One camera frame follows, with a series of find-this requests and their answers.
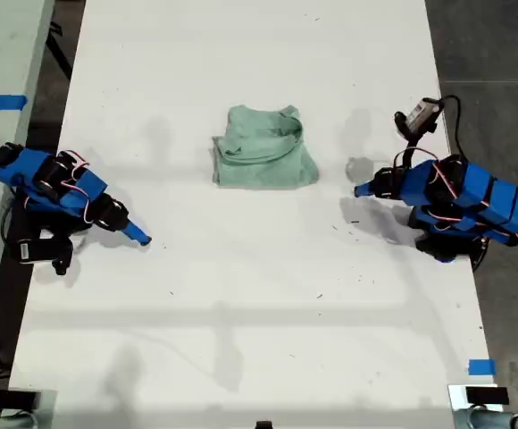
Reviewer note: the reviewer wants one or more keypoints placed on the pale green T-shirt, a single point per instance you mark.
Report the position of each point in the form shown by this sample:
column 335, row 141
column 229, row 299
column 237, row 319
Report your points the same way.
column 263, row 156

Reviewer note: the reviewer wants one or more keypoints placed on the blue tape patch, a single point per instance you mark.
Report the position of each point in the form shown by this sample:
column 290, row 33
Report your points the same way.
column 481, row 367

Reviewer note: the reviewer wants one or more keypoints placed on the silver metal plate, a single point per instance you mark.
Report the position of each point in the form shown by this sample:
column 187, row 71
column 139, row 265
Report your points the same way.
column 456, row 397

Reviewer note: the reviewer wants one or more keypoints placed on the small black box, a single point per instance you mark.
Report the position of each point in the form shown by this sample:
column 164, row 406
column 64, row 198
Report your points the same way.
column 487, row 395
column 16, row 399

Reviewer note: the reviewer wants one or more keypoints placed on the black camera box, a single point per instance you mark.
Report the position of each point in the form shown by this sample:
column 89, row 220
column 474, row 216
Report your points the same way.
column 44, row 250
column 422, row 114

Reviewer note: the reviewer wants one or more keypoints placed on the small black knob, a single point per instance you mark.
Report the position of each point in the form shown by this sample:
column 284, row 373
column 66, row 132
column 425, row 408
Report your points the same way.
column 263, row 425

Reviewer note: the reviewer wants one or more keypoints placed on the long blue tape strip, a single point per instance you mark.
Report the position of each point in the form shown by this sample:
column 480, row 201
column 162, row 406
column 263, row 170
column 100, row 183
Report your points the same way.
column 0, row 103

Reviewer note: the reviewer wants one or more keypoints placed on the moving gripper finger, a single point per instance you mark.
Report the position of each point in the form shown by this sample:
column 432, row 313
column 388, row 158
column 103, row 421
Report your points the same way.
column 137, row 229
column 366, row 193

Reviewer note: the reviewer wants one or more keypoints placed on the black camera stalk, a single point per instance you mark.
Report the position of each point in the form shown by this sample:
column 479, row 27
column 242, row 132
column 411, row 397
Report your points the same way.
column 411, row 149

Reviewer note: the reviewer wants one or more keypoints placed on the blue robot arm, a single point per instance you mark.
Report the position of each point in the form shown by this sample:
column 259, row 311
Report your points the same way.
column 85, row 187
column 500, row 201

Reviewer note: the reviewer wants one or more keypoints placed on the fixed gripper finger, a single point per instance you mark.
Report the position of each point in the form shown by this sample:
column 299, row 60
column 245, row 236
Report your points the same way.
column 365, row 187
column 133, row 236

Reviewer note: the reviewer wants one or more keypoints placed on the grey pipe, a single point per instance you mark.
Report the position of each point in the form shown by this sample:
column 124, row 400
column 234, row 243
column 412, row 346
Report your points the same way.
column 13, row 421
column 487, row 420

